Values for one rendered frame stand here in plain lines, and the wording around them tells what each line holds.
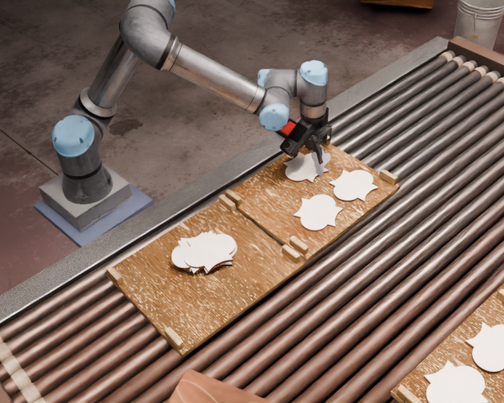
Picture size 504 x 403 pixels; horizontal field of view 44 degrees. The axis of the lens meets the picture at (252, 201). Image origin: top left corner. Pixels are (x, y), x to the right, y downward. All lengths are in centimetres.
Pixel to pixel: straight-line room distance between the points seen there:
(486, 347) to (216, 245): 72
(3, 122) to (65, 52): 81
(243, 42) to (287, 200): 269
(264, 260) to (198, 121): 213
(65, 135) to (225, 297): 64
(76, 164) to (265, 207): 56
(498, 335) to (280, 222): 64
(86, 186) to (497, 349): 119
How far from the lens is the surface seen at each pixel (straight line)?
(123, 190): 196
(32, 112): 407
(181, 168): 340
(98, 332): 164
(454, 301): 169
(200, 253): 167
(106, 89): 184
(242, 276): 165
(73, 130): 183
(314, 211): 180
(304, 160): 196
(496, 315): 166
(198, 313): 159
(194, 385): 137
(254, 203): 183
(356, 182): 189
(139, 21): 160
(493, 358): 157
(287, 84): 172
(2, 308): 177
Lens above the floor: 223
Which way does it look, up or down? 45 degrees down
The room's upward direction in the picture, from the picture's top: 3 degrees counter-clockwise
